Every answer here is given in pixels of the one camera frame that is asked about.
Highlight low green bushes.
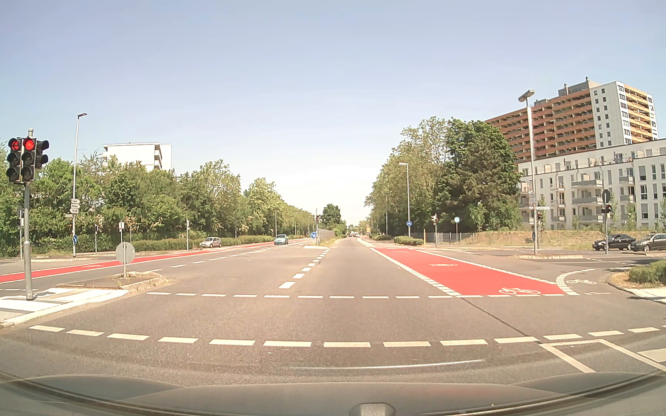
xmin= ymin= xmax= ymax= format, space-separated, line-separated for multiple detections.
xmin=372 ymin=233 xmax=425 ymax=247

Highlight green hedge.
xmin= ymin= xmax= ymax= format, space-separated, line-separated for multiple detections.
xmin=131 ymin=234 xmax=308 ymax=253

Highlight grey asphalt road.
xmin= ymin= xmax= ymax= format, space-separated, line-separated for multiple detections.
xmin=0 ymin=236 xmax=666 ymax=387

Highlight metal fence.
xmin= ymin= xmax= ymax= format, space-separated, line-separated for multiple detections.
xmin=425 ymin=231 xmax=478 ymax=245

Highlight group of tall trees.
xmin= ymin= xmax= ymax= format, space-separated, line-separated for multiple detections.
xmin=364 ymin=117 xmax=523 ymax=237

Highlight car's own bonnet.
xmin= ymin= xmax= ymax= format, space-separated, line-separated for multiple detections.
xmin=0 ymin=363 xmax=666 ymax=416

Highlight row of trees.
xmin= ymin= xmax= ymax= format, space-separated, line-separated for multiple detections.
xmin=0 ymin=134 xmax=318 ymax=258

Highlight white flat-roofed building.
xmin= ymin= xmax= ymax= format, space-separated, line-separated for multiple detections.
xmin=101 ymin=143 xmax=173 ymax=173

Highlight round sign seen from behind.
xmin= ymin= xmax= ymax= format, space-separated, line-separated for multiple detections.
xmin=115 ymin=242 xmax=136 ymax=279

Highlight dry grass bank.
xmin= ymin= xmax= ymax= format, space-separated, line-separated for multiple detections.
xmin=460 ymin=230 xmax=666 ymax=250

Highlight orange and white tower block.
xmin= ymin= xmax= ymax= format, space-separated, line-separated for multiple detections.
xmin=483 ymin=77 xmax=659 ymax=165

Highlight traffic light with round sign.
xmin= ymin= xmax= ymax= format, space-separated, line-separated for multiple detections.
xmin=600 ymin=189 xmax=613 ymax=255

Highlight white apartment building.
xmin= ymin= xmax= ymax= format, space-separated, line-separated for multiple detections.
xmin=517 ymin=136 xmax=666 ymax=233

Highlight black car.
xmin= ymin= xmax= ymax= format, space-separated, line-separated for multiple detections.
xmin=592 ymin=233 xmax=637 ymax=252

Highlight kerbed traffic island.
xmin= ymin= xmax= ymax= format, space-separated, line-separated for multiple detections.
xmin=0 ymin=272 xmax=169 ymax=333

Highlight dark grey car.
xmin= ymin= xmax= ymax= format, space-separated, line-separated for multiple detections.
xmin=628 ymin=233 xmax=666 ymax=253

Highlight low green bush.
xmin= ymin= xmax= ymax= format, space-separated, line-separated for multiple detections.
xmin=628 ymin=259 xmax=666 ymax=285

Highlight lamp post with blue sign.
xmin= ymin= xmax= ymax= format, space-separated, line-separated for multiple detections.
xmin=398 ymin=162 xmax=413 ymax=238

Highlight tall grey lamp post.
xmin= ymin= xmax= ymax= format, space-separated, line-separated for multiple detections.
xmin=518 ymin=89 xmax=542 ymax=256

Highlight tall lamp post with signs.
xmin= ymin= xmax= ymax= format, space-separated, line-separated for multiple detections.
xmin=65 ymin=112 xmax=88 ymax=258

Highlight traffic light on grey post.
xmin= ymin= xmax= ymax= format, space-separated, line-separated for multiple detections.
xmin=6 ymin=128 xmax=50 ymax=301

